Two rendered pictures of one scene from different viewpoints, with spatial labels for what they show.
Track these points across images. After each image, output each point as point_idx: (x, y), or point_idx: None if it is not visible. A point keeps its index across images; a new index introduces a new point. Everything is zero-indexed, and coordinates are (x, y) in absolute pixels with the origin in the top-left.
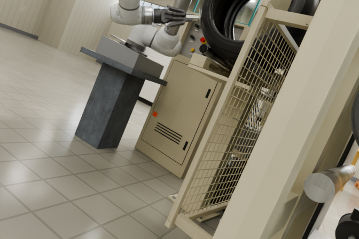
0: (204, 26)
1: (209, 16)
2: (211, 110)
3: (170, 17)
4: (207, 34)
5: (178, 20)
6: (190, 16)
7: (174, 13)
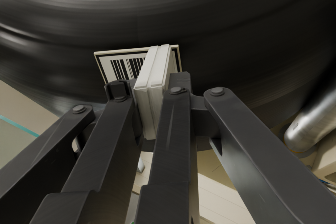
0: (240, 13)
1: None
2: None
3: (159, 216)
4: (304, 0)
5: (194, 160)
6: (151, 70)
7: (85, 181)
